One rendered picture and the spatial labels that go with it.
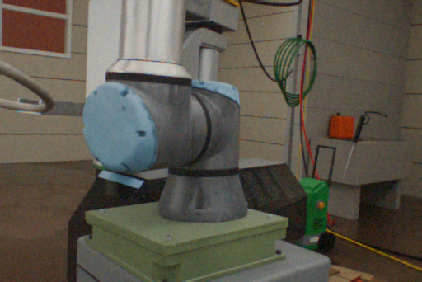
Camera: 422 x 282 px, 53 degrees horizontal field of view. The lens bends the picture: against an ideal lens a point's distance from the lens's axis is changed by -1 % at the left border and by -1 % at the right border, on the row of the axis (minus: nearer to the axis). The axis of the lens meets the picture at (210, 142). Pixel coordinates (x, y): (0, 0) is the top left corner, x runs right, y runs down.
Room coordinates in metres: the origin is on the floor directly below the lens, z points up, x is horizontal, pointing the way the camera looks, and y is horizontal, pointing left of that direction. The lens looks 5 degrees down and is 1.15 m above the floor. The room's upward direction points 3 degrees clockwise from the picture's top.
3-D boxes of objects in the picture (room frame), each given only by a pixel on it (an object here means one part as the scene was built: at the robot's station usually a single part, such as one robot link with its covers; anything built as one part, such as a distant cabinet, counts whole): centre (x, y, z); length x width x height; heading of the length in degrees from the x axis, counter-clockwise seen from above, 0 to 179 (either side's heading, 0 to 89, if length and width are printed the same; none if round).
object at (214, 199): (0.90, 0.01, 0.98); 0.19 x 0.19 x 0.10
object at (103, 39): (1.90, 0.35, 1.34); 0.36 x 0.22 x 0.45; 151
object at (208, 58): (2.40, 0.07, 1.36); 0.19 x 0.19 x 0.20
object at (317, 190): (3.57, -0.86, 0.43); 0.35 x 0.35 x 0.87; 29
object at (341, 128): (5.18, -1.61, 1.00); 0.50 x 0.22 x 0.33; 130
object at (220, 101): (0.90, 0.02, 1.11); 0.17 x 0.15 x 0.18; 145
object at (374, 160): (5.10, -1.84, 0.43); 1.30 x 0.62 x 0.86; 130
